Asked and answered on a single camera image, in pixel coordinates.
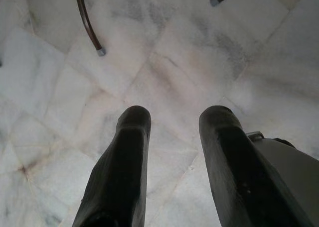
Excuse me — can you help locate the grey robot leg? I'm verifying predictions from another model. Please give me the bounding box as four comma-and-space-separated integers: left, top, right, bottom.
246, 131, 319, 227

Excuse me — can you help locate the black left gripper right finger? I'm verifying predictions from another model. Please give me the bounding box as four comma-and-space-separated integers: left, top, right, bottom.
198, 105, 315, 227

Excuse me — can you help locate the dark curved chair leg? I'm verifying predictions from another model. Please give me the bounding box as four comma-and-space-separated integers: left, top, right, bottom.
72, 0, 106, 57

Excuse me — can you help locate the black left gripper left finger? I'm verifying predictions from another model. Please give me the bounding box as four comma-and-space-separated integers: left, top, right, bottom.
72, 105, 152, 227

